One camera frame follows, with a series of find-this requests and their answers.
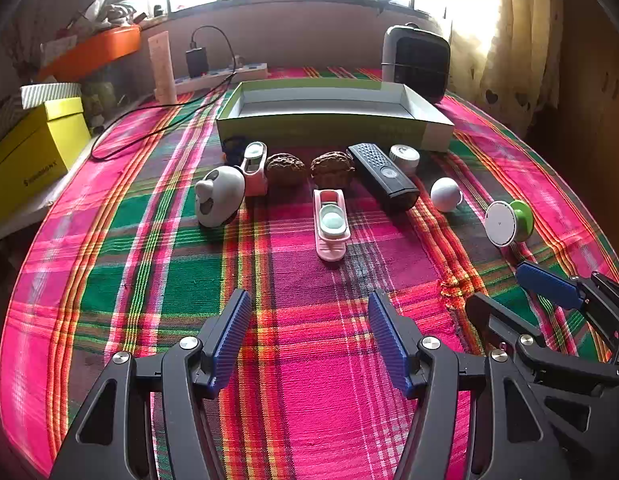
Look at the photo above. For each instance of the pink clip with round lens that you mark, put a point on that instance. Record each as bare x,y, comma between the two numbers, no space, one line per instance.
254,165

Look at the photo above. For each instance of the white blue power strip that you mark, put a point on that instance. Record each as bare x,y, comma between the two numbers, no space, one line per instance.
249,71

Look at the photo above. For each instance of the orange plastic tray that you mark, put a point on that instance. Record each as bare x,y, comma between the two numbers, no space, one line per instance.
104,47

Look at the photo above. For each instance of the white panda toy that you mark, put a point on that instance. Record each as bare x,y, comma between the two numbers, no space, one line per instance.
224,195

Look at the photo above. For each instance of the cream patterned curtain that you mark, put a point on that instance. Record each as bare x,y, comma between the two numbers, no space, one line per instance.
514,35

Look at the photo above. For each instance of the pink green plaid tablecloth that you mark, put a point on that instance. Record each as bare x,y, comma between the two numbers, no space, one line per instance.
164,260

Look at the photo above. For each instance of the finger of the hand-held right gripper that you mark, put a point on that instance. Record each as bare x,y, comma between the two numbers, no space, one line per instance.
489,315
549,286

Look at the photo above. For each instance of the green white spool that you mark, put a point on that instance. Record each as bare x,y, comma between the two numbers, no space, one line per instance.
502,222

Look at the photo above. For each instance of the small white round cap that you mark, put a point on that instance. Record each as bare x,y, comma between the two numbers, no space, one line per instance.
403,156

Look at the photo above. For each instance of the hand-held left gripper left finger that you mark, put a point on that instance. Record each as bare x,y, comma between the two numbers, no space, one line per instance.
234,340

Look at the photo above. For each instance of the grey black portable heater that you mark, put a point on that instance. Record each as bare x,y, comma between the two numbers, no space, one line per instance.
419,65

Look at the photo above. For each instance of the yellow cardboard box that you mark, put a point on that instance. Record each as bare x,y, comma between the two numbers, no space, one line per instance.
34,155

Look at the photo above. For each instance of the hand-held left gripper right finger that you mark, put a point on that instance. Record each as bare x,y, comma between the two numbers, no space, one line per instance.
389,345

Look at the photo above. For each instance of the cream cosmetic tube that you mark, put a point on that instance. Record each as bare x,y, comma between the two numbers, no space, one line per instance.
163,70

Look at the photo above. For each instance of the brown walnut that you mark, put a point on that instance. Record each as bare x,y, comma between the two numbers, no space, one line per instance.
332,167
285,170

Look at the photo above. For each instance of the pink clip with mint disc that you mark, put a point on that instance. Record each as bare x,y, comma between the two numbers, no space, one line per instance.
332,225

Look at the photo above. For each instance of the pale crumpled bag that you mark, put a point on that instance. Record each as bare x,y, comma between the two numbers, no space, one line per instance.
104,7

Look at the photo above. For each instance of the striped white box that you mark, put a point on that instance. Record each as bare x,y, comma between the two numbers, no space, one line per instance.
49,92

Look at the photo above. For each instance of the black rectangular device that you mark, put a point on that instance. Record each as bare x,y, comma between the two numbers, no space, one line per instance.
384,180

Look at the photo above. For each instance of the black charger adapter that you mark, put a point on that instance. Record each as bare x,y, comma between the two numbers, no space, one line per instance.
197,62

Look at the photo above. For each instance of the green white cardboard box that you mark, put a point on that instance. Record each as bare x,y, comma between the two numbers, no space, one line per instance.
314,127

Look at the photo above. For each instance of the white ball-shaped knob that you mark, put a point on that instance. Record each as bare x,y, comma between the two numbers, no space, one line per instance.
444,194

